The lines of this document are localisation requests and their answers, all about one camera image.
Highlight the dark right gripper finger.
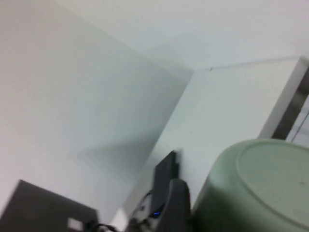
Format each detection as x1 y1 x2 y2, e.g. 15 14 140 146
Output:
156 178 194 232

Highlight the green plastic cup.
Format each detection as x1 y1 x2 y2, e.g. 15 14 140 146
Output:
190 138 309 232

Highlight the black box with blue light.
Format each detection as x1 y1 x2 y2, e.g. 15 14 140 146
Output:
154 150 181 219

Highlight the white board panel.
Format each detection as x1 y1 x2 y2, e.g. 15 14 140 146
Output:
110 55 309 232

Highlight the black box with white label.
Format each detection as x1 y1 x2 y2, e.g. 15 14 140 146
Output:
0 179 99 232

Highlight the thin black cable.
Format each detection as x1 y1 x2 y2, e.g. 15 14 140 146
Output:
84 218 119 232
130 189 157 232

